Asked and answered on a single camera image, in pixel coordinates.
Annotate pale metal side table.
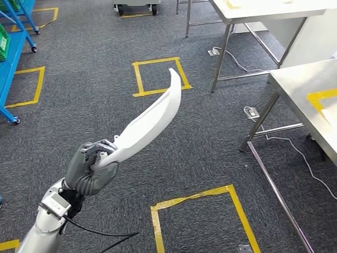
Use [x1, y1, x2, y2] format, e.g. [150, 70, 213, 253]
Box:
[176, 0, 337, 94]

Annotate steel workbench table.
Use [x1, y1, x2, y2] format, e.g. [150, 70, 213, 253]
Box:
[239, 59, 337, 253]

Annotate white power cable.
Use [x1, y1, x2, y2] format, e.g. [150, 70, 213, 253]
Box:
[213, 46, 270, 73]
[245, 106, 337, 201]

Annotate white curved plastic car part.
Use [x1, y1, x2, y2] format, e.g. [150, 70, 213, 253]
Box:
[90, 68, 182, 172]

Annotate grey wheeled cart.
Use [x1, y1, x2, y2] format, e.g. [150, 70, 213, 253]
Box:
[112, 0, 162, 17]

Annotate black camera cable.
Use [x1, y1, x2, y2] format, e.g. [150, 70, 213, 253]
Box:
[62, 213, 140, 253]

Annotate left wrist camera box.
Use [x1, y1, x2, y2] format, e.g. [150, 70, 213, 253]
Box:
[38, 191, 72, 221]

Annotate blue metal shelf rack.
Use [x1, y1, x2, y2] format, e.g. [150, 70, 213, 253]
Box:
[16, 0, 41, 35]
[0, 0, 38, 125]

